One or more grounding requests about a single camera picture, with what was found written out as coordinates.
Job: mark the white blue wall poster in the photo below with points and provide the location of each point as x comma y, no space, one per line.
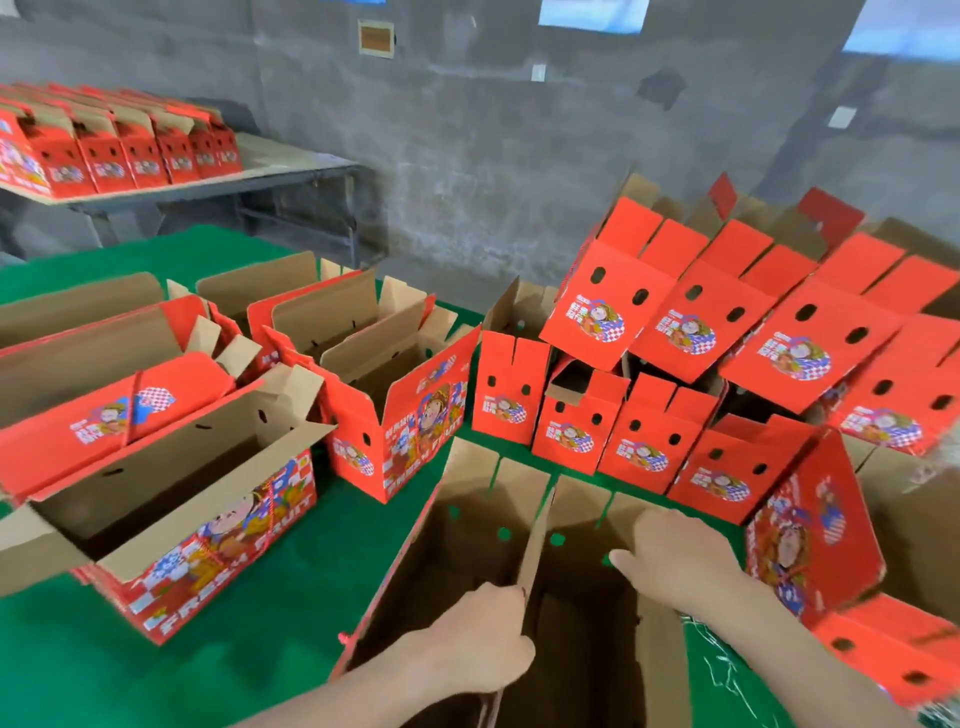
905,27
594,14

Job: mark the person's right hand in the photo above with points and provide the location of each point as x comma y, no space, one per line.
675,563

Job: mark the small white wall tag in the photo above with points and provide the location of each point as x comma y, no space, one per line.
843,117
537,72

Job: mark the grey metal table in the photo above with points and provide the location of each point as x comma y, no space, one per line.
285,158

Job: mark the person's left forearm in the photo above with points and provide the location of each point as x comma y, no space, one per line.
345,702

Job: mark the orange wall plate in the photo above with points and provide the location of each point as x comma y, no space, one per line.
377,39

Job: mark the person's left hand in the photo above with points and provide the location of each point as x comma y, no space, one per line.
477,638

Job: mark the group of red boxes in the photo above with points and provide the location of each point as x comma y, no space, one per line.
210,480

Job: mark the person's right forearm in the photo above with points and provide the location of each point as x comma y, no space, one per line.
810,660

